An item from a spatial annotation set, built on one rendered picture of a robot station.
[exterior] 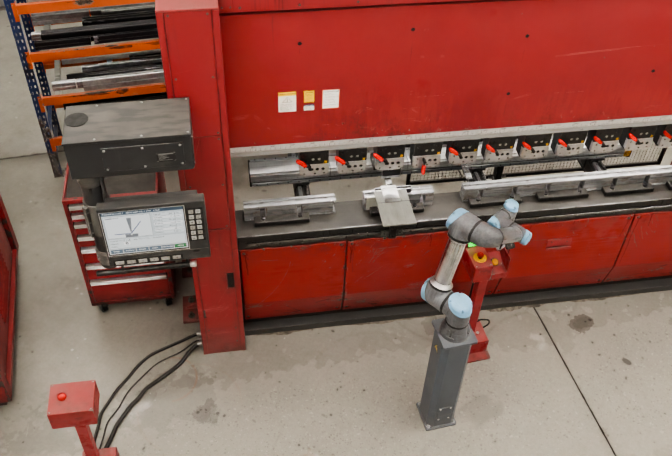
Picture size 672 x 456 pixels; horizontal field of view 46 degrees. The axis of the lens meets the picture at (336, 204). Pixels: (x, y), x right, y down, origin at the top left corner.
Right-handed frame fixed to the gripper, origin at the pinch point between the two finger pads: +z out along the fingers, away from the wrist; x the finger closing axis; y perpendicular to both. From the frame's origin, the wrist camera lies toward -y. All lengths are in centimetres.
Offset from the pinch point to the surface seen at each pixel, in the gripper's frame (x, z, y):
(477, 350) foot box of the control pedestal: 2, 80, -15
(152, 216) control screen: 175, -71, -5
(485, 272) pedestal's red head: 8.3, 10.0, -6.5
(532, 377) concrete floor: -24, 81, -38
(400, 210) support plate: 50, -14, 25
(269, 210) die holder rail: 117, -6, 44
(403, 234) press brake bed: 45, 9, 27
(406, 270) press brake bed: 41, 39, 23
